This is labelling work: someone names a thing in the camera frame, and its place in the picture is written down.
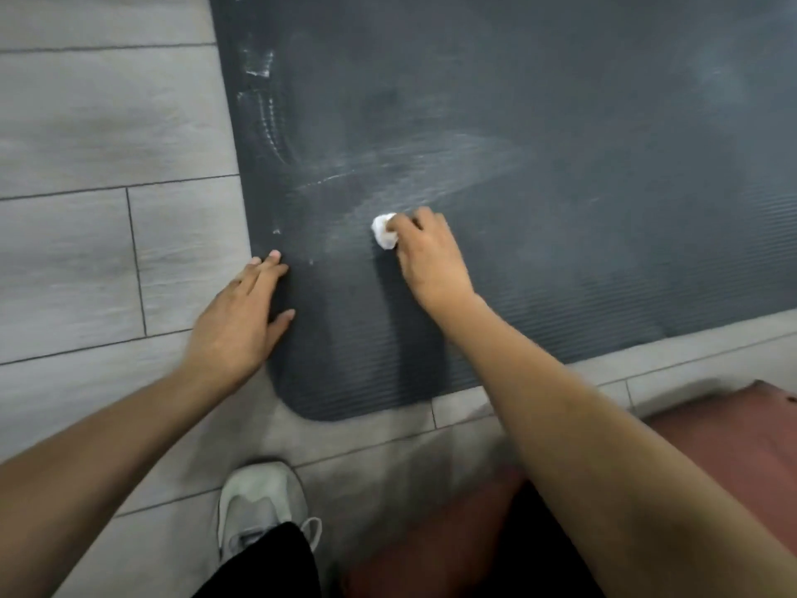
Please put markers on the person's right forearm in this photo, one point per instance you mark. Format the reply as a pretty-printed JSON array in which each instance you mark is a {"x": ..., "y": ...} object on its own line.
[{"x": 591, "y": 460}]

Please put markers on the black trousers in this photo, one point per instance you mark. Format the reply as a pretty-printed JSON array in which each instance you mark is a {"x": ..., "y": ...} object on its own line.
[{"x": 268, "y": 566}]

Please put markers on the white tissue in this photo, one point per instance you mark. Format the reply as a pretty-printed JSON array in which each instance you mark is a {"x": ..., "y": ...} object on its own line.
[{"x": 385, "y": 233}]

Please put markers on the reddish-brown cushion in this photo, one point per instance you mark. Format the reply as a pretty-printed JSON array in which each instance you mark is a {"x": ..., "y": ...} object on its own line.
[{"x": 735, "y": 442}]

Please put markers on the person's left hand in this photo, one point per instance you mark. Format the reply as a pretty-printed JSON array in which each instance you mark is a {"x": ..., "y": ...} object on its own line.
[{"x": 233, "y": 333}]

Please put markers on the person's left forearm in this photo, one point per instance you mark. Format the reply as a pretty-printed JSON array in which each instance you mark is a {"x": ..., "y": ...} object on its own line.
[{"x": 81, "y": 473}]

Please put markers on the person's right hand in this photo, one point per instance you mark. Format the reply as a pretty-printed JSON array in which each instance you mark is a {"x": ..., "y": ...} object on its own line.
[{"x": 433, "y": 264}]

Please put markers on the grey shoe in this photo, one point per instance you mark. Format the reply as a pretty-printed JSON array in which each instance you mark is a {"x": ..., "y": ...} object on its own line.
[{"x": 258, "y": 498}]

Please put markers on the dark grey yoga mat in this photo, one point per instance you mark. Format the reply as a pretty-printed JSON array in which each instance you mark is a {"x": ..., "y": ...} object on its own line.
[{"x": 560, "y": 118}]

